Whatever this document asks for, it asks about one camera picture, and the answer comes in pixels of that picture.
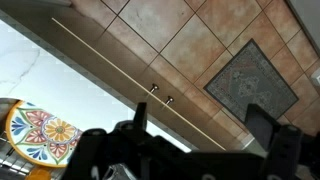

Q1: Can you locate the colourful floral ceramic plate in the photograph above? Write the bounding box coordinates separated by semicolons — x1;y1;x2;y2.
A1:
5;100;84;168

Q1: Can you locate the round metal cabinet knob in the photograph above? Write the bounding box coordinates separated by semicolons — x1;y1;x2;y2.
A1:
148;83;160;94
164;95;175;106

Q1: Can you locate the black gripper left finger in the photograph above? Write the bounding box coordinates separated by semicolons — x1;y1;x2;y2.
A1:
132;101;168;180

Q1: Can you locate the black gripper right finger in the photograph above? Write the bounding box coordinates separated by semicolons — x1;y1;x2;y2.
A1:
244;103;304;180

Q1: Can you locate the grey patterned floor rug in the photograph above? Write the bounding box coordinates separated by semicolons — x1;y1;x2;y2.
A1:
203;38;299;124

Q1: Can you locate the small white floor object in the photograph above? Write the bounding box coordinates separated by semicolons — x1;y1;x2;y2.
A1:
310;71;320;88

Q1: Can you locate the wide wooden false drawer front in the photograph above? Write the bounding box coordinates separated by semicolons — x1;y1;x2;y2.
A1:
0;6;228;153

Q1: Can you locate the small orange round object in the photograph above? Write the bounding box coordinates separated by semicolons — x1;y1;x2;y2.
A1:
24;166;54;180

